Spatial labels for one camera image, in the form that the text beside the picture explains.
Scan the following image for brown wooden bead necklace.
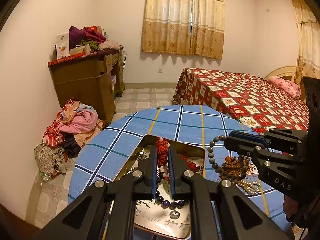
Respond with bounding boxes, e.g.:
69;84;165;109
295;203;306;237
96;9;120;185
220;155;252;182

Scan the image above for beige window curtain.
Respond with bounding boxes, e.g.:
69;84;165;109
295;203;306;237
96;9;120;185
142;0;225;60

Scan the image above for white paper card in tin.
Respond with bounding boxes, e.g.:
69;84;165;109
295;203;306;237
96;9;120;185
135;157;204;239

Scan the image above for blue plaid table cloth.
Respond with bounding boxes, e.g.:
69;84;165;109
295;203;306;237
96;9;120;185
68;106;290;239

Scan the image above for clothes pile on desk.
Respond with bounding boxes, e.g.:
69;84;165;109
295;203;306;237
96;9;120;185
68;26;123;51

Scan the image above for pink pillow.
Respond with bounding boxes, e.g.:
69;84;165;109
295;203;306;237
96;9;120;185
268;76;301;99

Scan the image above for dark purple bead bracelet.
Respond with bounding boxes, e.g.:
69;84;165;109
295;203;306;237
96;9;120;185
154;174;187;210

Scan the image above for red patterned bed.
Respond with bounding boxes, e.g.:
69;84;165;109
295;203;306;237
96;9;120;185
172;68;309;133

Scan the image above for pink metal tin box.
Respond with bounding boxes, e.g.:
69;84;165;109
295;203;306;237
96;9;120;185
114;135;205;239

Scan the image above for white pearl necklace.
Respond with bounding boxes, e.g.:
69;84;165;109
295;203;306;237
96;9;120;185
236;178;261;196

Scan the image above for beige right curtain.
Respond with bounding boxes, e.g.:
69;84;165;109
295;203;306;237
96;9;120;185
291;0;320;84

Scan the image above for red tassel jade pendant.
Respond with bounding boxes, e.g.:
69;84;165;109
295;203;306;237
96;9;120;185
156;137;201;172

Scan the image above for white product box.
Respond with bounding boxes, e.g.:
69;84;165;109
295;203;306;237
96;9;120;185
56;31;69;59

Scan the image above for clothes pile on floor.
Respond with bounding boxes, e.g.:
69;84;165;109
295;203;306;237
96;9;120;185
34;98;104;181

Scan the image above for cream wooden headboard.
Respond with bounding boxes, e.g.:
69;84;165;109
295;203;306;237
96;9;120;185
264;65;307;103

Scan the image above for grey stone bead bracelet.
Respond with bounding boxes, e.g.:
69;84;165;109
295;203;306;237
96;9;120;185
207;134;232;174

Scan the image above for brown wooden desk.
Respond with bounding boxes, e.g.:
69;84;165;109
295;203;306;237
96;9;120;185
48;49;120;126

